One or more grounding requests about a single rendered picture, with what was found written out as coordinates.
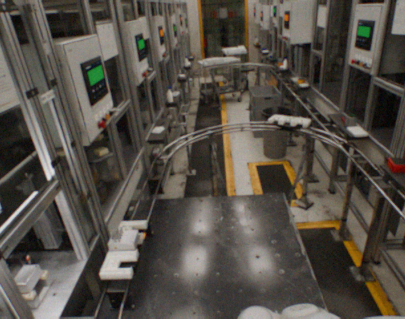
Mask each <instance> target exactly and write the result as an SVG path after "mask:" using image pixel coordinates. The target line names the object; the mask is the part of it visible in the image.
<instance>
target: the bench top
mask: <svg viewBox="0 0 405 319"><path fill-rule="evenodd" d="M201 200H202V201H201ZM152 203H153V199H149V200H141V201H140V203H139V206H138V208H137V211H136V214H135V217H134V218H138V217H148V216H149V212H150V209H151V205H152ZM248 207H250V208H248ZM216 219H218V220H217V221H216ZM150 225H151V231H152V232H154V235H153V236H145V238H144V241H145V245H144V248H143V252H142V255H141V260H140V262H139V266H138V270H137V273H134V274H133V278H132V280H131V284H130V289H131V291H130V294H129V296H130V299H131V303H132V304H134V305H135V309H134V310H123V312H122V316H121V319H238V317H239V315H240V314H241V313H242V312H243V311H244V310H245V309H247V308H249V307H251V306H261V307H264V308H267V309H269V310H271V311H272V312H274V313H276V314H282V310H283V309H286V308H288V307H290V306H295V305H298V304H312V305H314V306H316V307H318V308H322V309H323V310H326V311H327V312H328V309H327V307H326V305H325V303H324V300H323V296H322V293H321V291H320V288H319V286H318V284H317V280H316V278H315V276H314V274H313V270H312V268H311V265H310V262H309V259H308V257H307V253H306V252H305V248H304V246H303V243H302V242H301V237H300V236H299V232H298V230H297V227H296V225H295V222H294V220H293V216H292V214H291V211H290V208H289V205H288V203H287V200H286V198H285V195H284V193H269V194H255V195H229V196H216V197H189V198H176V199H156V200H155V203H154V206H153V210H152V213H151V222H150ZM216 243H218V245H217V244H216ZM110 306H111V304H110V300H109V298H108V295H105V297H104V300H103V302H102V305H101V307H100V311H99V313H98V317H97V319H118V315H119V311H110Z"/></svg>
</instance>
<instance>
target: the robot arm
mask: <svg viewBox="0 0 405 319"><path fill-rule="evenodd" d="M238 319H341V318H339V317H338V316H336V315H334V314H332V313H328V312H327V311H326V310H323V309H322V308H318V307H316V306H314V305H312V304H298V305H295V306H290V307H288V308H286V309H283V310H282V314H276V313H274V312H272V311H271V310H269V309H267V308H264V307H261V306H251V307H249V308H247V309H245V310H244V311H243V312H242V313H241V314H240V315H239V317H238ZM363 319H405V317H397V316H379V317H371V318H363Z"/></svg>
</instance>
